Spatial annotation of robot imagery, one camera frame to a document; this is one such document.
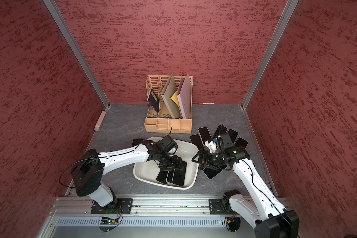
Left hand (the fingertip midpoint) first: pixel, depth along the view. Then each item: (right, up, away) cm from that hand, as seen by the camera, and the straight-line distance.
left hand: (176, 172), depth 78 cm
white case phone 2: (+1, -4, +5) cm, 6 cm away
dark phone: (+30, +20, +26) cm, 45 cm away
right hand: (+11, +5, -5) cm, 13 cm away
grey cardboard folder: (-6, +47, +14) cm, 49 cm away
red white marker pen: (+20, +42, +47) cm, 66 cm away
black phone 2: (-28, +13, +20) cm, 37 cm away
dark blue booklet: (-19, +43, +32) cm, 57 cm away
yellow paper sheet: (-2, +42, +11) cm, 43 cm away
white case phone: (+20, +17, +25) cm, 36 cm away
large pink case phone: (+21, -3, +7) cm, 22 cm away
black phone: (+13, +14, +22) cm, 29 cm away
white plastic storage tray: (+7, +8, +14) cm, 18 cm away
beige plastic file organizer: (-10, +27, +23) cm, 37 cm away
